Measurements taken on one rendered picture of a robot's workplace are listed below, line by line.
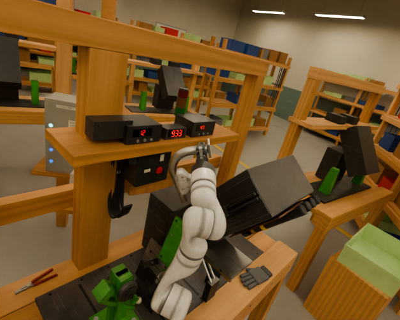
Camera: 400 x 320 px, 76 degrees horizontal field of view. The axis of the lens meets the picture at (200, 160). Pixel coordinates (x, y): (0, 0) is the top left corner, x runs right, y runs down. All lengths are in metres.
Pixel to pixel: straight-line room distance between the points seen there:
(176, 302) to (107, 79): 0.74
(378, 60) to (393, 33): 0.79
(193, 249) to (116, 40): 0.70
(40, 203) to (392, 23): 10.10
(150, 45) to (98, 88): 0.25
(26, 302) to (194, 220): 0.90
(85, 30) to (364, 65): 9.77
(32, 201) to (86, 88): 0.49
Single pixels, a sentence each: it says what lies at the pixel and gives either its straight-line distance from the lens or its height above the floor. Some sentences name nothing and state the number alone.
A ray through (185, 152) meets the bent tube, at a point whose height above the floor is 1.60.
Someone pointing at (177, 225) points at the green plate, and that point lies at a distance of 1.10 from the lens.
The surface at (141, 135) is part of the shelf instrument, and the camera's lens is 1.01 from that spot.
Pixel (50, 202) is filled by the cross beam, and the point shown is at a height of 1.24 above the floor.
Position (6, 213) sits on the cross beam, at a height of 1.23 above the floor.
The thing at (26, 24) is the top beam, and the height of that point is 1.88.
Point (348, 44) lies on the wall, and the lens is 10.68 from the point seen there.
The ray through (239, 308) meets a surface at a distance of 1.37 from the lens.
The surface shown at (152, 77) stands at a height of 0.73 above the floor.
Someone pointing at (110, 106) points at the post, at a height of 1.66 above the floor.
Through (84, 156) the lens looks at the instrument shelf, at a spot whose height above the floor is 1.54.
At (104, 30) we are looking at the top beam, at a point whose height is 1.91.
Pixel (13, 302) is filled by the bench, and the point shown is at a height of 0.88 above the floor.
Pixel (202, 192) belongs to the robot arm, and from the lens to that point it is 0.66.
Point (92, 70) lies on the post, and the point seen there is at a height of 1.78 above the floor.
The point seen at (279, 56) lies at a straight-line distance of 7.43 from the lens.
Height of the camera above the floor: 1.93
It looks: 23 degrees down
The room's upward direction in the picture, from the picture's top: 14 degrees clockwise
